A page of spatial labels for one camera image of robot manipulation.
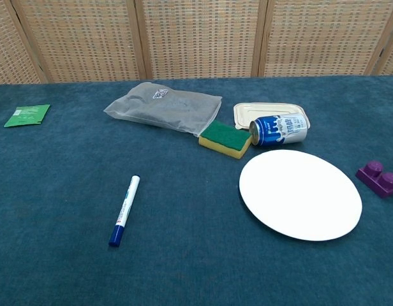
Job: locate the purple toy brick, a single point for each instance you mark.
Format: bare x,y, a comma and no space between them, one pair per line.
380,181

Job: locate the round white paper plate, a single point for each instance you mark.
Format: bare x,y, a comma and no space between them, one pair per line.
298,194

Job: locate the green yellow scrubbing sponge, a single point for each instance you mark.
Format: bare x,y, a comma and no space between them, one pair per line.
226,135

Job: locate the grey plastic bag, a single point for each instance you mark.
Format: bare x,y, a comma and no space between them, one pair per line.
158,108

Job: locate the beige lidded food container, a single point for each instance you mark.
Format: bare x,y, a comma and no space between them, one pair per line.
263,108

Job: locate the blue white drink can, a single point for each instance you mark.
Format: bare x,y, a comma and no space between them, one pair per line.
279,130

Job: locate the white blue-capped marker pen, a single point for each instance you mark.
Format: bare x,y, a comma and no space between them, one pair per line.
124,210

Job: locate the woven bamboo screen panel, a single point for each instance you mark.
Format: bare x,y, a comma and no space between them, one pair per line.
81,38
8,48
199,38
392,41
321,38

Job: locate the blue carpet table cover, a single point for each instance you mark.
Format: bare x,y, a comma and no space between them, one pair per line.
56,191

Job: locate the flat green sachet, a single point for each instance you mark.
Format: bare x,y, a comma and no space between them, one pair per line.
27,115

